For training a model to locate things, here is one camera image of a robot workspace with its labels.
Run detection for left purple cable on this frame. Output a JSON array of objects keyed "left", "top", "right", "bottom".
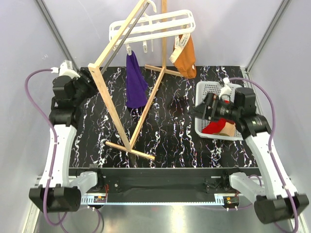
[{"left": 24, "top": 68, "right": 105, "bottom": 233}]

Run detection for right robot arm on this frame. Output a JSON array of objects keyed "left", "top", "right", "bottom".
[{"left": 191, "top": 87, "right": 309, "bottom": 224}]

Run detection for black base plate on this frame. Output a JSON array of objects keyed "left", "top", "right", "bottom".
[{"left": 68, "top": 167, "right": 260, "bottom": 204}]

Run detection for orange sock with cream cuff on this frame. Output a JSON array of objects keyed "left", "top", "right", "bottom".
[{"left": 169, "top": 33, "right": 197, "bottom": 79}]

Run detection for white perforated plastic basket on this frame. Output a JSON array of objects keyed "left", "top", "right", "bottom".
[{"left": 194, "top": 81, "right": 243, "bottom": 141}]

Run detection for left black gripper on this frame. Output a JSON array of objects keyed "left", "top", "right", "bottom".
[{"left": 72, "top": 68, "right": 108, "bottom": 105}]

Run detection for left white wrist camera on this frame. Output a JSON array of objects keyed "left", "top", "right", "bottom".
[{"left": 51, "top": 60, "right": 81, "bottom": 79}]

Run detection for purple cable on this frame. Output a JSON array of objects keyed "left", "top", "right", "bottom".
[
  {"left": 24, "top": 68, "right": 105, "bottom": 233},
  {"left": 194, "top": 77, "right": 302, "bottom": 233}
]

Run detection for black marble pattern mat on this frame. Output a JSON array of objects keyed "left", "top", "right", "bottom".
[{"left": 69, "top": 66, "right": 256, "bottom": 168}]

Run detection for purple sock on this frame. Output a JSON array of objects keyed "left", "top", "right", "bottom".
[{"left": 126, "top": 51, "right": 148, "bottom": 109}]

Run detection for red sock in basket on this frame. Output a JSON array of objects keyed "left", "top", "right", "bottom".
[{"left": 202, "top": 118, "right": 234, "bottom": 134}]

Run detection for wooden drying rack frame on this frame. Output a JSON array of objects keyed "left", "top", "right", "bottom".
[{"left": 88, "top": 0, "right": 182, "bottom": 160}]

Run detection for grey metal rack rod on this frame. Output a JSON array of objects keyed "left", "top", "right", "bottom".
[{"left": 101, "top": 3, "right": 149, "bottom": 75}]

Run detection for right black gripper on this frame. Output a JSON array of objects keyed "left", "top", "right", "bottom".
[{"left": 187, "top": 92, "right": 241, "bottom": 123}]

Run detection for white plastic clip hanger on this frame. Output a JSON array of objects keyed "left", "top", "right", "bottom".
[{"left": 108, "top": 0, "right": 196, "bottom": 50}]

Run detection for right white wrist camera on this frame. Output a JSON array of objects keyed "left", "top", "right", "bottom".
[{"left": 219, "top": 78, "right": 231, "bottom": 99}]

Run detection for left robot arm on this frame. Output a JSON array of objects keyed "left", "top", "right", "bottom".
[{"left": 29, "top": 68, "right": 105, "bottom": 213}]

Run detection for beige striped sock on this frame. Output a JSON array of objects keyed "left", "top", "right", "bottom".
[{"left": 214, "top": 122, "right": 236, "bottom": 137}]

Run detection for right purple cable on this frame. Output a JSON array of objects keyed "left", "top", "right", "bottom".
[{"left": 194, "top": 77, "right": 302, "bottom": 233}]

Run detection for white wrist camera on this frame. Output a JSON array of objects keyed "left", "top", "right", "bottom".
[
  {"left": 219, "top": 78, "right": 231, "bottom": 99},
  {"left": 51, "top": 60, "right": 81, "bottom": 79}
]

